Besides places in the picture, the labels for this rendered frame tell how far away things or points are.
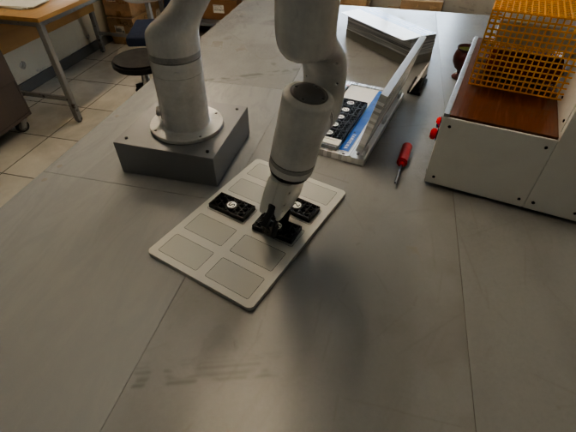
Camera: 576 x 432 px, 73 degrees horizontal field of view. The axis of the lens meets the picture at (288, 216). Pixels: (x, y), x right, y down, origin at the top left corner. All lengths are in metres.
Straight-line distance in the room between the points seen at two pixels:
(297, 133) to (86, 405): 0.53
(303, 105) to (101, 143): 0.79
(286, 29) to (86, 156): 0.80
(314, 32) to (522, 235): 0.66
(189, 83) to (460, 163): 0.66
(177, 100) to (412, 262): 0.65
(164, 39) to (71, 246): 0.49
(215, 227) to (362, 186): 0.38
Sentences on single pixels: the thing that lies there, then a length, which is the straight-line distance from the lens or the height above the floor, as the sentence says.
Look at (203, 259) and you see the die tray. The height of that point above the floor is 0.91.
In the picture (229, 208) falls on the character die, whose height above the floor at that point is 0.92.
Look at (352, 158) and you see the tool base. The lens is 1.08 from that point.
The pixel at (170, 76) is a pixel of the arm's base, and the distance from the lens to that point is 0.98.
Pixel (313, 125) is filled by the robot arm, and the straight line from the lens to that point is 0.63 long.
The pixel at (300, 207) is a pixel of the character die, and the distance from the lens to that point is 0.90.
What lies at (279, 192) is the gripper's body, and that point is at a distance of 0.72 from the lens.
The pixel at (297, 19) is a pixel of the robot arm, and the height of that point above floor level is 1.36.
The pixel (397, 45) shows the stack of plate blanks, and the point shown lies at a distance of 1.73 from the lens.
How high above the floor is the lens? 1.52
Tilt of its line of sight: 43 degrees down
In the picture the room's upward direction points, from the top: straight up
